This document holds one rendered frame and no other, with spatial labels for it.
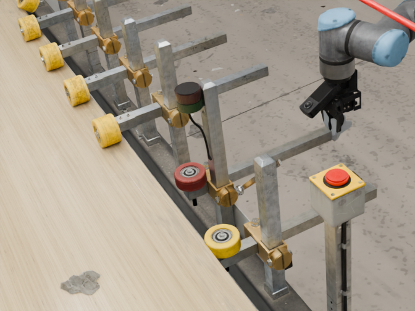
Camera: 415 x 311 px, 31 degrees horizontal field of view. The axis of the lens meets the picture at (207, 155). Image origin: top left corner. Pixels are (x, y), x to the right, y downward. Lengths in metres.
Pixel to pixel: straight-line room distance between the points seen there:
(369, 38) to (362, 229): 1.31
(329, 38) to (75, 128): 0.75
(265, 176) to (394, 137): 1.95
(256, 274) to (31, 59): 1.11
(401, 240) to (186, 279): 1.49
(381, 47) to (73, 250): 0.85
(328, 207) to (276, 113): 2.37
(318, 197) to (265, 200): 0.30
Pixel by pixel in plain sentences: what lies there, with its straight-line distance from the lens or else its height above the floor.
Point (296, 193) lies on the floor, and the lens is 3.14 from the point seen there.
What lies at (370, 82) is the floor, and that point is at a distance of 3.83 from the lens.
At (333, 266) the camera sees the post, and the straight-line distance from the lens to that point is 1.40.
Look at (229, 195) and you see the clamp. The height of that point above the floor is 0.85.
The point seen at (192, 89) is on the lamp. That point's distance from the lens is 1.66.
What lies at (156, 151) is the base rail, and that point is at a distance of 2.28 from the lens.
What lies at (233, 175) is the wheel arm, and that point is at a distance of 1.90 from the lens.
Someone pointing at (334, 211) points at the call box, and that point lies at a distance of 1.27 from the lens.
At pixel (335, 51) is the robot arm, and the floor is 1.11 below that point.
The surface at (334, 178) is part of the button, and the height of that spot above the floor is 1.23.
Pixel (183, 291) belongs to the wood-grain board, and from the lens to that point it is 1.56.
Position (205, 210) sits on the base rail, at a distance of 2.04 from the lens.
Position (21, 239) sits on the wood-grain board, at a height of 0.90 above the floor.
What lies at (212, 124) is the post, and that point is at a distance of 1.73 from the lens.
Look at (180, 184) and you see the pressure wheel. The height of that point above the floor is 0.89.
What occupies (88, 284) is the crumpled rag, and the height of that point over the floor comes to 0.91.
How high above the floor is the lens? 2.04
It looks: 37 degrees down
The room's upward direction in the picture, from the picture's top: 9 degrees counter-clockwise
